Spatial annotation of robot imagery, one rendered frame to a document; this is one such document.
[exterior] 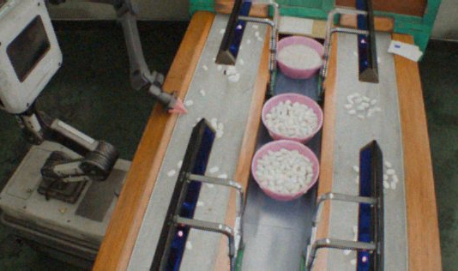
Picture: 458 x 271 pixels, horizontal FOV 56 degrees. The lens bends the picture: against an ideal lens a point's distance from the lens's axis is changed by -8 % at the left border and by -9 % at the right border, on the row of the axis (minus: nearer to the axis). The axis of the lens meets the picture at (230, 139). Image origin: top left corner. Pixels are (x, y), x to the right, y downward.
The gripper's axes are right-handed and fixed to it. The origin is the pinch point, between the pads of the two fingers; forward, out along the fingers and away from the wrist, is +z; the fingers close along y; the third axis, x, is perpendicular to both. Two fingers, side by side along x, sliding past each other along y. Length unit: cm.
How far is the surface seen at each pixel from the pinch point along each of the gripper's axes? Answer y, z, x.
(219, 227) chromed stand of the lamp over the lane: -74, 1, -48
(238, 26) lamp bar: 21.4, -5.3, -38.4
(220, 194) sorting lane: -38.1, 19.1, -13.3
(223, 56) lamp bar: 1.1, -7.1, -36.6
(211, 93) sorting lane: 14.9, 7.7, -3.9
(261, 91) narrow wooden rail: 17.6, 23.4, -20.1
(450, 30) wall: 174, 161, -61
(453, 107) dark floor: 107, 173, -44
